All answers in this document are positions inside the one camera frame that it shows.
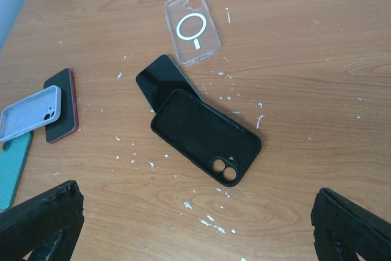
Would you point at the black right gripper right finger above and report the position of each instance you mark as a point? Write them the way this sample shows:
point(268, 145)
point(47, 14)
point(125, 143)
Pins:
point(344, 230)

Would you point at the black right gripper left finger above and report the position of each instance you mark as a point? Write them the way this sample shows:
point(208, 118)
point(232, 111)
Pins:
point(45, 227)

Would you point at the maroon edged phone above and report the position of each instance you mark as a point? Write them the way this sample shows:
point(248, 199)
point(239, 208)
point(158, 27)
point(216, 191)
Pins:
point(67, 123)

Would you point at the lavender phone case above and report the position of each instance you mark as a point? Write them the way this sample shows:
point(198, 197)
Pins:
point(31, 113)

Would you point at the black phone case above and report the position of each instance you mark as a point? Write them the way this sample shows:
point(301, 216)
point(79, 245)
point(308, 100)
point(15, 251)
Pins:
point(217, 144)

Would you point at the black screen phone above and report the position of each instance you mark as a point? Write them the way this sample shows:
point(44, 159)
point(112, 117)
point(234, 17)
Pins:
point(158, 80)

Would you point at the teal phone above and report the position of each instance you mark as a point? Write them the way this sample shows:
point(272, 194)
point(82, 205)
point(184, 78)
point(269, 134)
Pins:
point(14, 154)

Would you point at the clear magsafe phone case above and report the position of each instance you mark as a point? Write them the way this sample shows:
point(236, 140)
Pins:
point(192, 29)

